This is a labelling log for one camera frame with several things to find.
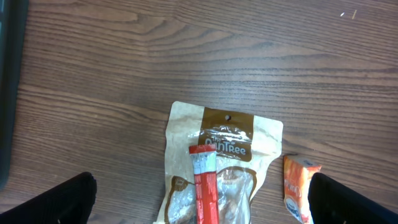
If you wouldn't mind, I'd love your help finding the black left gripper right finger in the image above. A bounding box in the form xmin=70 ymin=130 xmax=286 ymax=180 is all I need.
xmin=308 ymin=172 xmax=397 ymax=224

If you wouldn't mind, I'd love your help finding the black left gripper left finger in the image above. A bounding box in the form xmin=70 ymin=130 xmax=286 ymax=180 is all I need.
xmin=1 ymin=172 xmax=97 ymax=224

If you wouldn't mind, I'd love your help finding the small orange snack packet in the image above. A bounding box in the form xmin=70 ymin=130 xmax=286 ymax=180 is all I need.
xmin=284 ymin=154 xmax=322 ymax=224

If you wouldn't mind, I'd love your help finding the brown white snack pouch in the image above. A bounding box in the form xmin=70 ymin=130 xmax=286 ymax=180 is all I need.
xmin=156 ymin=101 xmax=283 ymax=223

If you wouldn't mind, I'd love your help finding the red stick packet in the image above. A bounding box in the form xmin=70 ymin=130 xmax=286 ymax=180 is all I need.
xmin=189 ymin=144 xmax=219 ymax=224

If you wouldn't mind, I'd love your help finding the grey plastic shopping basket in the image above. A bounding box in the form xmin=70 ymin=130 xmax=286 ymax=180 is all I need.
xmin=1 ymin=0 xmax=29 ymax=189

